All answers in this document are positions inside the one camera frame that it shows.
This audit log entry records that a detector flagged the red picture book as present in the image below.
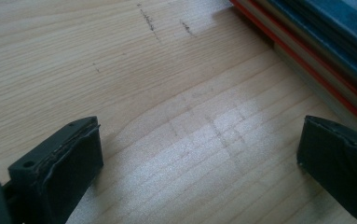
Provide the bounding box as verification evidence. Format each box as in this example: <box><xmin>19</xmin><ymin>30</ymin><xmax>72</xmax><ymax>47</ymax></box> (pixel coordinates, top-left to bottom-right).
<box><xmin>228</xmin><ymin>0</ymin><xmax>357</xmax><ymax>134</ymax></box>
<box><xmin>244</xmin><ymin>0</ymin><xmax>357</xmax><ymax>110</ymax></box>

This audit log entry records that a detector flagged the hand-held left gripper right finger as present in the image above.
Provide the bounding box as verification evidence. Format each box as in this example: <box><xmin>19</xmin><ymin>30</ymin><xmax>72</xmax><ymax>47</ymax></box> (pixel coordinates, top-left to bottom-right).
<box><xmin>296</xmin><ymin>114</ymin><xmax>357</xmax><ymax>224</ymax></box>

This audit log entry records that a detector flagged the blue picture book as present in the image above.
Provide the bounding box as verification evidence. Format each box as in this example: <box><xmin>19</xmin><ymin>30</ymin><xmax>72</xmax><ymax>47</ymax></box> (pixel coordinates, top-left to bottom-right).
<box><xmin>254</xmin><ymin>0</ymin><xmax>357</xmax><ymax>94</ymax></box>

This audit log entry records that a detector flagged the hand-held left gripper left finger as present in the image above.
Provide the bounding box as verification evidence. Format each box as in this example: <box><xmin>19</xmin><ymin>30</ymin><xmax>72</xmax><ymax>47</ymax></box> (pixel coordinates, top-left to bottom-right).
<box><xmin>7</xmin><ymin>116</ymin><xmax>104</xmax><ymax>224</ymax></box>

